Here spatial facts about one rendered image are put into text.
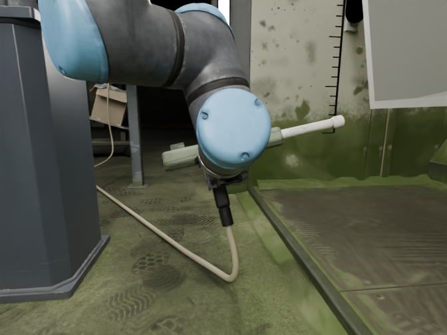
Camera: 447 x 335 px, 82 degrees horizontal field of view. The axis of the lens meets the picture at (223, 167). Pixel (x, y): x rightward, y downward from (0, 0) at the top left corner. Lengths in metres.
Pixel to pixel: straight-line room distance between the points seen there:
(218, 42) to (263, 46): 1.12
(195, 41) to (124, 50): 0.09
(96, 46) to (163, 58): 0.07
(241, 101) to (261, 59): 1.15
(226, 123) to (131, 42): 0.13
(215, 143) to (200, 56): 0.11
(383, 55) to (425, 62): 0.17
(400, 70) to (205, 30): 0.90
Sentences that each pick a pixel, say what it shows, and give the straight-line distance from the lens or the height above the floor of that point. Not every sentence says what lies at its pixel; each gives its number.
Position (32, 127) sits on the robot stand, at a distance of 0.70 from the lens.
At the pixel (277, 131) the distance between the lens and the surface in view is 0.67.
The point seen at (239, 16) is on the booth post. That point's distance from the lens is 1.49.
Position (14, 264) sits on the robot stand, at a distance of 0.81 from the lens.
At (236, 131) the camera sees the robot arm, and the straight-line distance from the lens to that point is 0.30.
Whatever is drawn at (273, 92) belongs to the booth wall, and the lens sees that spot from 1.46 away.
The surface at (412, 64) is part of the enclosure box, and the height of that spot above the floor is 0.61.
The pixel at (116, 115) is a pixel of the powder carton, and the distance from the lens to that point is 2.95.
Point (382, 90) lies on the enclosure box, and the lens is 1.11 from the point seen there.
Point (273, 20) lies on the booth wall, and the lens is 1.52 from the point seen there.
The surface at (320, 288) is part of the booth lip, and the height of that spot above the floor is 0.03.
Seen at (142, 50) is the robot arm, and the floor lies 0.50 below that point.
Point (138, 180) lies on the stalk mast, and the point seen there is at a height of 0.04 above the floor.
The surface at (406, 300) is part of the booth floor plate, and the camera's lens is 0.74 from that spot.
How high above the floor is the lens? 0.43
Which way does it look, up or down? 11 degrees down
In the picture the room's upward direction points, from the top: straight up
